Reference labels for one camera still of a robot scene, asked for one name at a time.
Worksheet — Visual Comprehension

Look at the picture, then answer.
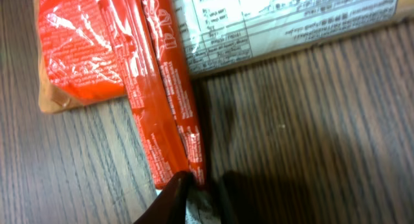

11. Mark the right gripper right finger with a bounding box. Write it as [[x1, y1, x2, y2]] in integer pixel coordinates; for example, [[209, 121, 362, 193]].
[[213, 172, 239, 224]]

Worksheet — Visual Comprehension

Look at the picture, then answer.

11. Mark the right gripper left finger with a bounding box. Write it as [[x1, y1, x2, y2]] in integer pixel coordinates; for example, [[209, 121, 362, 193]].
[[134, 172, 193, 224]]

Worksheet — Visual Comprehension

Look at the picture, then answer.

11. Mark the thin red snack stick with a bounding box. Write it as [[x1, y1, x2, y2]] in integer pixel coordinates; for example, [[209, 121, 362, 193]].
[[97, 0, 206, 189]]

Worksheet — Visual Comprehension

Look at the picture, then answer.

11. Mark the red cracker sleeve package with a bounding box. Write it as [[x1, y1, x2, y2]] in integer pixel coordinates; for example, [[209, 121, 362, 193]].
[[34, 0, 413, 113]]

